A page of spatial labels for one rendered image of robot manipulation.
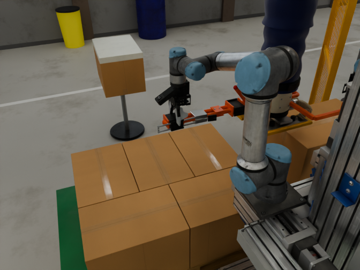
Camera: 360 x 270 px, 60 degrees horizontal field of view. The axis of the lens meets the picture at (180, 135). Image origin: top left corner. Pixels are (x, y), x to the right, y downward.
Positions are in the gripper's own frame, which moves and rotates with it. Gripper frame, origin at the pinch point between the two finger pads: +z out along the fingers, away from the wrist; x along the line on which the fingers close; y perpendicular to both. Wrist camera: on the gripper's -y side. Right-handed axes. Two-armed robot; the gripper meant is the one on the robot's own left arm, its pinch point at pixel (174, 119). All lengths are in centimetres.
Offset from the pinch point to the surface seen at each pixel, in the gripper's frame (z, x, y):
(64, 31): 95, 514, -21
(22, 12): 66, 562, -87
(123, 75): 41, 152, 8
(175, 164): 67, 41, 17
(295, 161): 39, -15, 73
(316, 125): 25, -4, 94
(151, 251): 76, -15, -21
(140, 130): 120, 170, 24
